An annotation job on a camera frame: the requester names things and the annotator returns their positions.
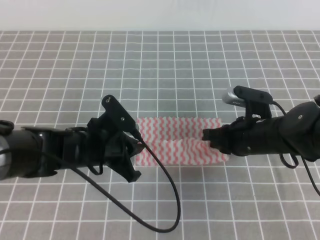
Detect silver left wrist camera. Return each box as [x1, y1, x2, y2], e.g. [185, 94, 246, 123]
[101, 94, 142, 140]

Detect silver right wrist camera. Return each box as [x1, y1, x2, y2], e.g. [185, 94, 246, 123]
[222, 85, 275, 109]

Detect black right camera cable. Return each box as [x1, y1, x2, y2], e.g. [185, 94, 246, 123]
[272, 101, 320, 196]

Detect black camera cable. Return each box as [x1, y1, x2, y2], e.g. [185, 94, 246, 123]
[272, 101, 320, 196]
[72, 131, 182, 232]

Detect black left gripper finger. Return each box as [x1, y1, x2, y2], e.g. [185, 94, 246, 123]
[109, 157, 141, 183]
[125, 136, 145, 157]

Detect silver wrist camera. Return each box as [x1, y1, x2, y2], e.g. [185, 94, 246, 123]
[222, 85, 275, 109]
[101, 94, 142, 140]

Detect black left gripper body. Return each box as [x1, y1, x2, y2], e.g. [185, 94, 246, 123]
[62, 118, 131, 175]

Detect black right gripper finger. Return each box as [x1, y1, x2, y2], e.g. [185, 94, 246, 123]
[210, 139, 227, 153]
[202, 128, 225, 141]

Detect grey checked tablecloth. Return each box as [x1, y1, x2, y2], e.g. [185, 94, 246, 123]
[0, 30, 320, 240]

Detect black left camera cable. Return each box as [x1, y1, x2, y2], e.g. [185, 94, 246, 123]
[72, 131, 182, 232]

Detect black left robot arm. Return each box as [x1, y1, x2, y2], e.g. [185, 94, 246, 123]
[0, 118, 144, 183]

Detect pink wavy striped towel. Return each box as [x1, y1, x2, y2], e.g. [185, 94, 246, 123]
[136, 117, 229, 166]

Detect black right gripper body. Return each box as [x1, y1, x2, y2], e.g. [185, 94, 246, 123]
[219, 116, 272, 157]

